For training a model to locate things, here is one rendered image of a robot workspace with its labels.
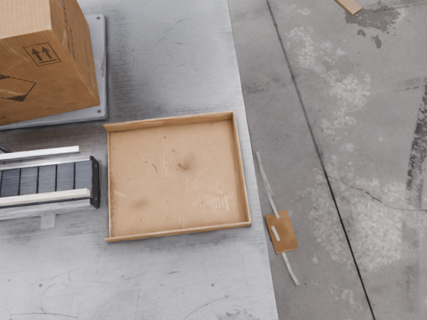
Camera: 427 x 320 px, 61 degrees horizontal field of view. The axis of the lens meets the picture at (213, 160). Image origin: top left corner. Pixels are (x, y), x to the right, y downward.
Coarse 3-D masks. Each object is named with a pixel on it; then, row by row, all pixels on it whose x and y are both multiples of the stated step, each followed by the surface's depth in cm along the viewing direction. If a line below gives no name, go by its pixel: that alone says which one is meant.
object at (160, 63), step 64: (128, 0) 99; (192, 0) 99; (128, 64) 92; (192, 64) 92; (64, 128) 86; (256, 192) 81; (0, 256) 77; (64, 256) 77; (128, 256) 77; (192, 256) 76; (256, 256) 76
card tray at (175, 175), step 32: (128, 128) 85; (160, 128) 86; (192, 128) 86; (224, 128) 86; (128, 160) 83; (160, 160) 83; (192, 160) 83; (224, 160) 83; (128, 192) 81; (160, 192) 81; (192, 192) 81; (224, 192) 80; (128, 224) 78; (160, 224) 78; (192, 224) 78; (224, 224) 75
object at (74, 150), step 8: (16, 152) 70; (24, 152) 70; (32, 152) 70; (40, 152) 70; (48, 152) 70; (56, 152) 70; (64, 152) 70; (72, 152) 71; (80, 152) 71; (0, 160) 70; (8, 160) 71; (16, 160) 71
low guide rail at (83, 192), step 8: (48, 192) 73; (56, 192) 72; (64, 192) 72; (72, 192) 72; (80, 192) 72; (88, 192) 73; (0, 200) 72; (8, 200) 72; (16, 200) 72; (24, 200) 72; (32, 200) 72; (40, 200) 73; (48, 200) 74
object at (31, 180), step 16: (0, 176) 77; (16, 176) 77; (32, 176) 77; (48, 176) 77; (64, 176) 77; (80, 176) 77; (0, 192) 76; (16, 192) 76; (32, 192) 76; (0, 208) 78
